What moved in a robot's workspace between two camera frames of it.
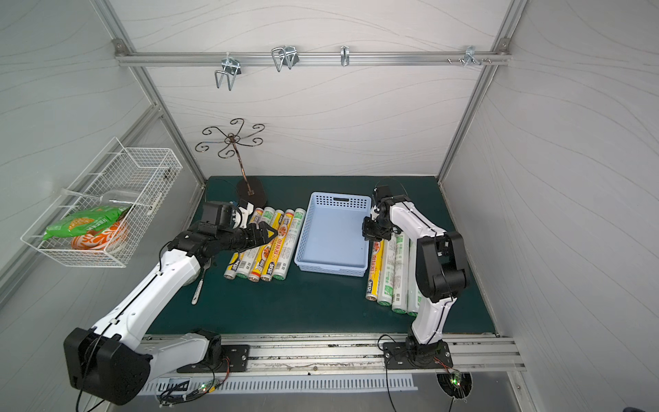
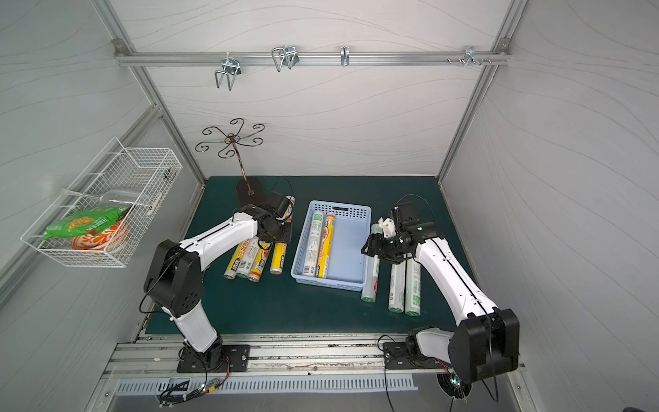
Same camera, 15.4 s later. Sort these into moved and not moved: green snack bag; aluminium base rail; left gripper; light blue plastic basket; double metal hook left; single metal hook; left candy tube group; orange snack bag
Moved: left gripper; light blue plastic basket
Not moved: orange snack bag; single metal hook; double metal hook left; aluminium base rail; left candy tube group; green snack bag
